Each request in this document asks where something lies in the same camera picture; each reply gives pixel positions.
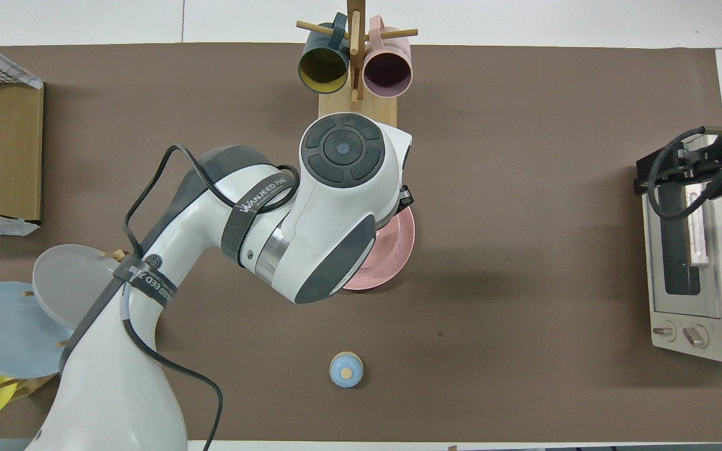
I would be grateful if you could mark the gray plate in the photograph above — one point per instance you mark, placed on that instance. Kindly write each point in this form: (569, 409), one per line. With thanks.
(69, 282)

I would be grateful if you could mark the pink plate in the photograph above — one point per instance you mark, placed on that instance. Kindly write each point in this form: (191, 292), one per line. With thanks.
(392, 266)

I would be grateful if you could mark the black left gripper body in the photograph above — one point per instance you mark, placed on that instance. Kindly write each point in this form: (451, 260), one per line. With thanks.
(406, 198)

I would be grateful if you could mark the dark teal mug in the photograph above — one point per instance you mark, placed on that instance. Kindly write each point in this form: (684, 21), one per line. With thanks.
(323, 69)

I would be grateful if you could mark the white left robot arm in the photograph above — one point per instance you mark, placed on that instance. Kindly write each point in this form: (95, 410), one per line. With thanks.
(329, 207)

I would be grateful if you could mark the pink mug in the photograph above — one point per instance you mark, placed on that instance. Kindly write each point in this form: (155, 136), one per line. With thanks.
(387, 72)

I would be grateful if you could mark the wooden mug tree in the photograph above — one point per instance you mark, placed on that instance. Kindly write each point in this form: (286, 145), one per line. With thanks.
(355, 37)

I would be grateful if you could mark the light blue plate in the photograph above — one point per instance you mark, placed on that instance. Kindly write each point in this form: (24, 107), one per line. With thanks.
(4, 326)

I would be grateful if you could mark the wooden plate rack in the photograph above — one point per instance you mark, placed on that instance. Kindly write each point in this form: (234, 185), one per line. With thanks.
(115, 254)

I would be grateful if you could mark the pink bowl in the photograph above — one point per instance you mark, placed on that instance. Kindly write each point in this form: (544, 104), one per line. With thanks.
(389, 235)

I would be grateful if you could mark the brown table mat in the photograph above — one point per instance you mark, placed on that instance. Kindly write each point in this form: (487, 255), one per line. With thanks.
(524, 282)

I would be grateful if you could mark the small blue knobbed lid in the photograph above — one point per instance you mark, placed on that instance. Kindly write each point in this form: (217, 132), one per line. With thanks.
(346, 371)

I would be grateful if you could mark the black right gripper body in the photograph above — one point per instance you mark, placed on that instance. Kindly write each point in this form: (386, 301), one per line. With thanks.
(709, 160)

